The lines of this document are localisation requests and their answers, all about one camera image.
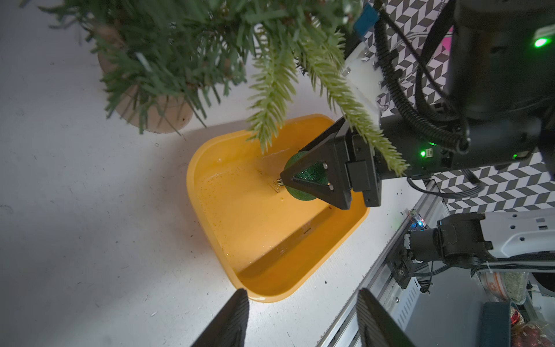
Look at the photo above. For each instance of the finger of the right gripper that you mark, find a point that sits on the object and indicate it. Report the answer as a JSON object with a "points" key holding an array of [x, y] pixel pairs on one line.
{"points": [[332, 139], [338, 192]]}

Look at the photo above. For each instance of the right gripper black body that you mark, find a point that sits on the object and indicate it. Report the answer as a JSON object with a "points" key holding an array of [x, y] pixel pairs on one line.
{"points": [[367, 168]]}

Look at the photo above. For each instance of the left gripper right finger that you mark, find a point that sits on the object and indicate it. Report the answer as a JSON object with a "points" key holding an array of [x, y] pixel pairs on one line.
{"points": [[375, 326]]}

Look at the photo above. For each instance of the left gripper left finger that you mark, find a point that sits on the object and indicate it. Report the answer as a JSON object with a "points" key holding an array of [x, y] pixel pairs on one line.
{"points": [[229, 326]]}

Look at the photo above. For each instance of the green glitter ball ornament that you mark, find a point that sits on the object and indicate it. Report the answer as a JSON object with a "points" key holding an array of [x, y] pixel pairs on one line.
{"points": [[315, 173]]}

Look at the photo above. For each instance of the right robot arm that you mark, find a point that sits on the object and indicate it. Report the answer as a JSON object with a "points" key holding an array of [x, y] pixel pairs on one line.
{"points": [[484, 96]]}

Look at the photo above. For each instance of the tree pot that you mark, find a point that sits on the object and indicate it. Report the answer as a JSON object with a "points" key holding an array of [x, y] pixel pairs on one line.
{"points": [[167, 115]]}

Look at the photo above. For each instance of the small green christmas tree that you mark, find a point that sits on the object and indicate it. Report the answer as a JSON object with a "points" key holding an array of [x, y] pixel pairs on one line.
{"points": [[199, 50]]}

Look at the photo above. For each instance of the yellow plastic tray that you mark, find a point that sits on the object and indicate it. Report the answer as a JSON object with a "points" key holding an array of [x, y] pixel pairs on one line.
{"points": [[268, 242]]}

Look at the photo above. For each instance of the aluminium front rail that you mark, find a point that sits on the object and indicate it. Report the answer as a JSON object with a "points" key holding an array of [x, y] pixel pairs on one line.
{"points": [[418, 308]]}

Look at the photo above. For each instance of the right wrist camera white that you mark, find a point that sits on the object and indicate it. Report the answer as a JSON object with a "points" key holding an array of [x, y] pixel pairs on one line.
{"points": [[359, 69]]}

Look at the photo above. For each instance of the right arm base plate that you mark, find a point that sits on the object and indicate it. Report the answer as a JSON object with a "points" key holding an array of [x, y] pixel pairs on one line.
{"points": [[414, 252]]}

